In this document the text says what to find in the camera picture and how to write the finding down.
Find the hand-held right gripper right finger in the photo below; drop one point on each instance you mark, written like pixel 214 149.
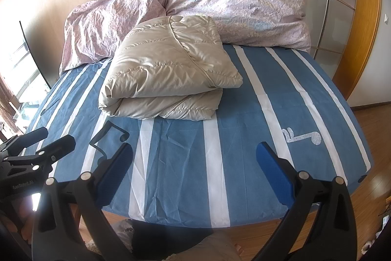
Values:
pixel 273 172

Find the blue striped bed sheet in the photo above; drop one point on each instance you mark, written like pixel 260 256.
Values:
pixel 189 157

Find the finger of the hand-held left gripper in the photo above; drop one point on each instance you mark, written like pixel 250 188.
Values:
pixel 33 137
pixel 59 144

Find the beige down jacket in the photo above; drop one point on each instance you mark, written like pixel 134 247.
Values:
pixel 171 74

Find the small white wall socket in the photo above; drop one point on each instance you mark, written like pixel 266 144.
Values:
pixel 385 18

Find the frosted glass door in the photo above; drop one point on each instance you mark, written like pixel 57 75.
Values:
pixel 336 19

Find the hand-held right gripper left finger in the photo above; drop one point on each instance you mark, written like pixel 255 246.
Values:
pixel 117 169

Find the black flat screen television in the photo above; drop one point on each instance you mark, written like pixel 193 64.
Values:
pixel 24 71

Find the pink floral quilt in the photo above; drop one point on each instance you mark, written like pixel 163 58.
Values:
pixel 244 4

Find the person's beige fleece coat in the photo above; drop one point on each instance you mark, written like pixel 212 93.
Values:
pixel 210 248

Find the person's left hand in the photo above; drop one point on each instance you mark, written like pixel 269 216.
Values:
pixel 27 218

